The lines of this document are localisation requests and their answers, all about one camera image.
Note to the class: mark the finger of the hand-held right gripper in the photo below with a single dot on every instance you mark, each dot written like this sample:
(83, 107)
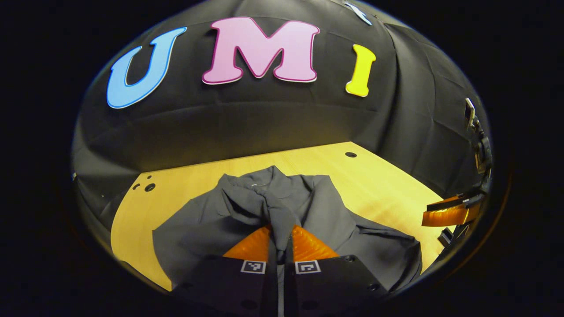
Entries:
(447, 215)

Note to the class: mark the grey shirt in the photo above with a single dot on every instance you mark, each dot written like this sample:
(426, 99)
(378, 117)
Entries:
(317, 211)

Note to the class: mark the black backdrop cloth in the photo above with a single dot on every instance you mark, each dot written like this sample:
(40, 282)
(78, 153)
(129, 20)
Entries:
(264, 119)

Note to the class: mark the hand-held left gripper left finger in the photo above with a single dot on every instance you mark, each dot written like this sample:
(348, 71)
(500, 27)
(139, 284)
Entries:
(229, 286)

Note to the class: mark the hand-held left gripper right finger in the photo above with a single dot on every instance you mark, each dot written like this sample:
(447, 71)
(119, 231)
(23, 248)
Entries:
(335, 286)

